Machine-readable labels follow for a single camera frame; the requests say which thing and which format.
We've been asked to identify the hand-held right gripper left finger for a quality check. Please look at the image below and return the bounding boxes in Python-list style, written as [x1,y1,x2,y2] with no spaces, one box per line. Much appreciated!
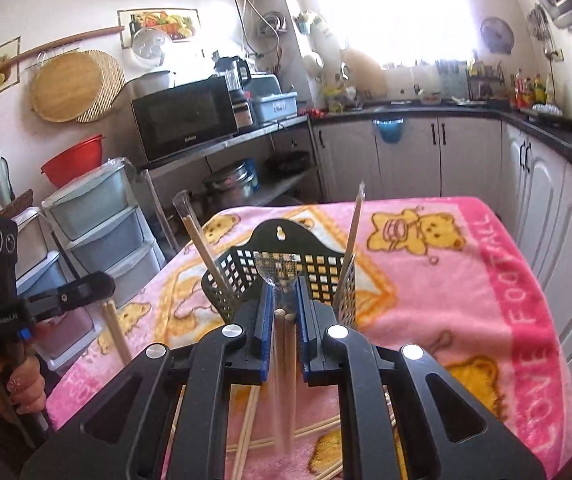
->
[20,284,275,480]

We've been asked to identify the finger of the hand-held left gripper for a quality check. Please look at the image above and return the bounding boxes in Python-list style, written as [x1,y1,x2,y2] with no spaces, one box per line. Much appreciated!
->
[28,271,117,323]

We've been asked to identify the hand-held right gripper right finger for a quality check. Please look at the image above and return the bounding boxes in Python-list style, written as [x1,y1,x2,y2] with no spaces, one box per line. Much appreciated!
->
[299,284,548,480]

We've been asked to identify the plastic-wrapped wooden chopstick pair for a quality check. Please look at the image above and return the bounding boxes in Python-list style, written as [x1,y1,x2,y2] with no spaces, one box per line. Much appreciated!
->
[172,190,233,295]
[253,251,307,456]
[334,181,367,312]

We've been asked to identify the black plastic utensil basket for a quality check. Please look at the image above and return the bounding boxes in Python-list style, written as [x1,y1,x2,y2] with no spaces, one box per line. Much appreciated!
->
[201,218,358,327]

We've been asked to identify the person's left hand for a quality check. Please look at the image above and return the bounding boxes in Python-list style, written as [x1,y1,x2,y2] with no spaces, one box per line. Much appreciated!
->
[0,357,47,415]

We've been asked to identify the pink plastic drawer unit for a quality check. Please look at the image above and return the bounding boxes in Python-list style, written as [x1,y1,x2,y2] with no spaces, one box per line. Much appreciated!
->
[12,207,102,377]

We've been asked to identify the grey plastic drawer unit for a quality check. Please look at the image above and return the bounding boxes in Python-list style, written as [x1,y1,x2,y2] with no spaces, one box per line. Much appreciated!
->
[42,157,167,307]

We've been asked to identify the pink bear print blanket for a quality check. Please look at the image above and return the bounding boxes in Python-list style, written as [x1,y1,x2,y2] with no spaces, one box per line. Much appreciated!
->
[46,196,572,480]

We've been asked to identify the red plastic basin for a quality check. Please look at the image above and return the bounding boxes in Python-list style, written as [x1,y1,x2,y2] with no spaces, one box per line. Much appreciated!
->
[40,133,106,189]

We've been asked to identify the large stainless steel pot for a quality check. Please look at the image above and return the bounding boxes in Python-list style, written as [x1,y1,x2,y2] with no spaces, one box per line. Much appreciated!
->
[203,160,257,207]

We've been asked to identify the dark baking tray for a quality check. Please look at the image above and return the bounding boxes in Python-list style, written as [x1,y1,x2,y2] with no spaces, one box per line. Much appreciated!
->
[264,150,313,178]

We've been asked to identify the stainless steel shelf table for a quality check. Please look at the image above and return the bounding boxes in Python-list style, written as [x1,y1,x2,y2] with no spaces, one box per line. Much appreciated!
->
[138,114,325,221]

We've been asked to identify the black microwave oven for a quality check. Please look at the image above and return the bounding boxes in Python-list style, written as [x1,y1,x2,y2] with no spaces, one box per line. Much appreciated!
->
[130,76,240,164]

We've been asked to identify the round bamboo tray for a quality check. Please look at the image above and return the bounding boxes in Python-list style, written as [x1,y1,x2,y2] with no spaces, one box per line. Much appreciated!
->
[30,50,104,124]

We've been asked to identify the ribbed bamboo mat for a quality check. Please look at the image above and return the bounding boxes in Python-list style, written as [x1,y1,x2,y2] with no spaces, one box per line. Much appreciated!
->
[76,50,127,125]

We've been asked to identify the blue hanging bin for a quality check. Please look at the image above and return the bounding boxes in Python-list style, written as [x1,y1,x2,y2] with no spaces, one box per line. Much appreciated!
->
[371,117,406,145]

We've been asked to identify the grey plastic storage box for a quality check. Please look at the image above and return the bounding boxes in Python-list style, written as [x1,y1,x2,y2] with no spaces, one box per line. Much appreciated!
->
[253,74,299,127]

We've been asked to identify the long wooden pole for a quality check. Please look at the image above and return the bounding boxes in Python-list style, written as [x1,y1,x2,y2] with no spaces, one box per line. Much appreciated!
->
[0,25,126,87]

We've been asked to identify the black blender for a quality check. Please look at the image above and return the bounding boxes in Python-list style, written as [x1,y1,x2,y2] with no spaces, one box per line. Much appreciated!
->
[213,54,255,129]

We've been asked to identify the white round food cover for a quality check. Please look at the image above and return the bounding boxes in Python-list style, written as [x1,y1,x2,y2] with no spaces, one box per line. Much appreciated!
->
[132,27,171,70]

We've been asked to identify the white side base cabinets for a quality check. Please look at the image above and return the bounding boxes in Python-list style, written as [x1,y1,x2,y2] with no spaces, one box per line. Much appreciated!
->
[500,122,572,443]

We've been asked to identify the black dish rack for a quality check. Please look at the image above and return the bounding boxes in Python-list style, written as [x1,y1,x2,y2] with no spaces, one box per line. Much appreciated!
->
[465,67,507,102]

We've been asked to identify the black kitchen countertop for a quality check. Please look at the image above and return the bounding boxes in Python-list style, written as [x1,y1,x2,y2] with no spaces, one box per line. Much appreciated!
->
[311,97,572,172]

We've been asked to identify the group of condiment bottles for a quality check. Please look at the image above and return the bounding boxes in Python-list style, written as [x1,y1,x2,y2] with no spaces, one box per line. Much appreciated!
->
[513,69,558,109]

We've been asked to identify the bright window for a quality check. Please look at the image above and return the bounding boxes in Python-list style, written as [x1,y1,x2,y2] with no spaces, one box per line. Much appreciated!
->
[316,0,482,68]

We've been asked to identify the white window-wall base cabinets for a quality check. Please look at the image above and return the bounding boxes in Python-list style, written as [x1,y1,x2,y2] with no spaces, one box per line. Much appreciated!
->
[311,112,504,202]

